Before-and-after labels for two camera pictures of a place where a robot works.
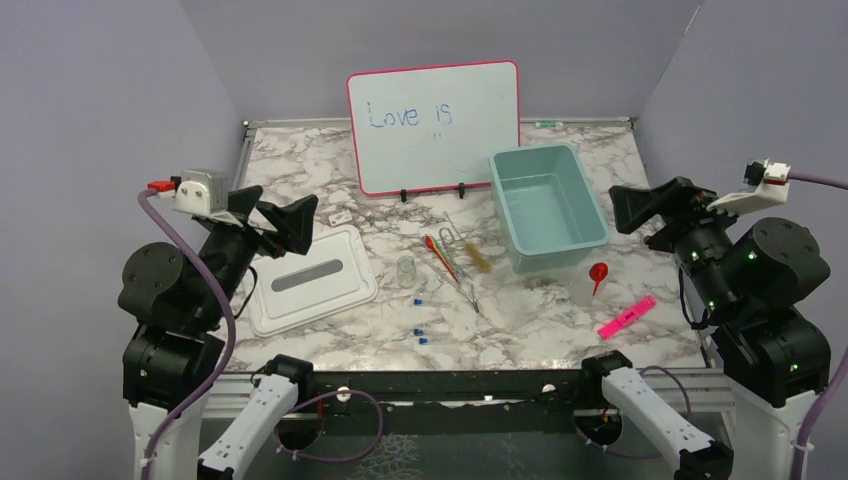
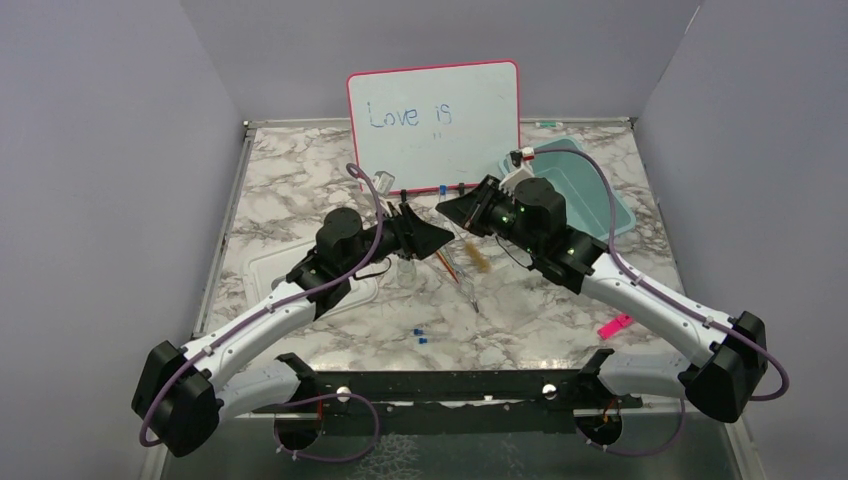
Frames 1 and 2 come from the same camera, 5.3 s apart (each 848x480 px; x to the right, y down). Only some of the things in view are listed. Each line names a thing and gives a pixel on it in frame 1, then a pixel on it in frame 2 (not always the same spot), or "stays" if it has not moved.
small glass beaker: (406, 272) stays
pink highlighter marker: (607, 329) stays
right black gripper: (678, 199) to (469, 210)
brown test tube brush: (482, 262) stays
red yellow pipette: (432, 244) stays
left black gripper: (295, 221) to (415, 236)
